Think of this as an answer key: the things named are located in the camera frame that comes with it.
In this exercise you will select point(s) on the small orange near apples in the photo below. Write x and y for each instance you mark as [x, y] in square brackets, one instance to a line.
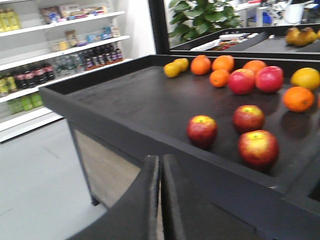
[219, 78]

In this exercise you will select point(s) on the red yellow apple left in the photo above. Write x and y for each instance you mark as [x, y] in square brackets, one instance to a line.
[202, 131]

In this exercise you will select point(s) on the yellow orange citrus fruit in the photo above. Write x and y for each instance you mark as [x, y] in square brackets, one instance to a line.
[306, 77]

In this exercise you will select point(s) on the red yellow apple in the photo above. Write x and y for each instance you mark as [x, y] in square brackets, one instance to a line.
[247, 118]
[259, 149]
[202, 131]

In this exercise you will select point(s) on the pink red apple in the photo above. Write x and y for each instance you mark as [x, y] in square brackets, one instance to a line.
[269, 79]
[241, 81]

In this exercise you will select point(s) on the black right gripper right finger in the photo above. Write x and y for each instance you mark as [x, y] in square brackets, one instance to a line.
[188, 215]

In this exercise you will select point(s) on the pink red apple right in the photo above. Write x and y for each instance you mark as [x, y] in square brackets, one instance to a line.
[269, 79]

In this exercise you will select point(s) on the pink red apple left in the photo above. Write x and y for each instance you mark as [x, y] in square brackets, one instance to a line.
[241, 81]

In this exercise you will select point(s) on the black wooden fruit display stand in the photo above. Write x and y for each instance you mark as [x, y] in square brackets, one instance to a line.
[119, 115]

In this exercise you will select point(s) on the green potted plant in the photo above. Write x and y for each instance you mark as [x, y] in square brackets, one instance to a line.
[197, 18]

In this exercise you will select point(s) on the red yellow apple front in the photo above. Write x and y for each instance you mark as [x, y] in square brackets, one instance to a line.
[259, 149]

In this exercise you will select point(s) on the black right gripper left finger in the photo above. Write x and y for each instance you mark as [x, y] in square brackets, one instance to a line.
[134, 215]

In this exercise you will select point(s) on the white store shelving unit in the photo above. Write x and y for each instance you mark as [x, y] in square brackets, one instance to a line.
[51, 41]

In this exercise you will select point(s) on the large orange back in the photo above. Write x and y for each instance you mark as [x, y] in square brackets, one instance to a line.
[223, 62]

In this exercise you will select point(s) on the red yellow apple middle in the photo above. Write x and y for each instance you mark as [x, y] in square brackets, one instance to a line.
[247, 118]

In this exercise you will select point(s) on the orange front right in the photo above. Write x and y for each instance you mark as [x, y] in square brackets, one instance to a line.
[298, 99]

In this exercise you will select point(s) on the orange behind pink apples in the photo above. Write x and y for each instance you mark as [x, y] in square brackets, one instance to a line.
[255, 65]

